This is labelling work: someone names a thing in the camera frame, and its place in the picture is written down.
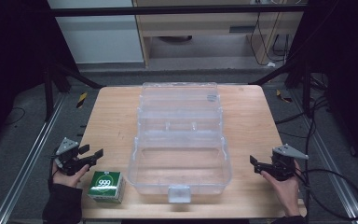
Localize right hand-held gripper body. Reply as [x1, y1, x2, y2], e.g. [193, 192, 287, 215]
[259, 143, 310, 182]

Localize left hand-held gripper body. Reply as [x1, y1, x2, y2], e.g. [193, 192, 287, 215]
[53, 137, 97, 177]

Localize person's left hand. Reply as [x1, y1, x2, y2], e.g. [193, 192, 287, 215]
[51, 161, 90, 189]

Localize person's right hand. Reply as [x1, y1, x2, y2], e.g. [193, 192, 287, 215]
[260, 160, 303, 217]

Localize green and white carton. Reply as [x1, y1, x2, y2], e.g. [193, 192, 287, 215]
[86, 170, 126, 204]

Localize yellow and black tape marker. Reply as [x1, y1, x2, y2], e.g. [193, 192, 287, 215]
[275, 89, 294, 104]
[76, 91, 89, 109]

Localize black metal stand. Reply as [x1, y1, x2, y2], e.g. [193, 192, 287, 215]
[248, 55, 313, 119]
[42, 61, 105, 123]

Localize clear plastic storage box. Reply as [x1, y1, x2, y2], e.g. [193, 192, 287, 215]
[127, 81, 233, 204]

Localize white cabinet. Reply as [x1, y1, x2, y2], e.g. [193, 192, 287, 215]
[47, 0, 145, 65]

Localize light wooden desk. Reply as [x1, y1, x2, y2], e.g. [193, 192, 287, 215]
[131, 0, 309, 68]

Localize black metal crossbar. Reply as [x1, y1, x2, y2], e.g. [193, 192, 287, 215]
[48, 3, 310, 19]

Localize aluminium floor rail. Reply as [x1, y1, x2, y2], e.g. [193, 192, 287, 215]
[291, 89, 358, 224]
[0, 92, 67, 224]

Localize black floor cables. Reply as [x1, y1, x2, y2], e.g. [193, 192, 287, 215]
[274, 73, 330, 139]

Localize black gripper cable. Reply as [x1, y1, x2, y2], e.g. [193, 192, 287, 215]
[294, 168, 358, 221]

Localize thin black floor cable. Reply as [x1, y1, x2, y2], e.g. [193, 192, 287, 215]
[3, 106, 26, 127]

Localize black hanging cables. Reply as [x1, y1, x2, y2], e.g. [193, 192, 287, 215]
[249, 11, 291, 67]

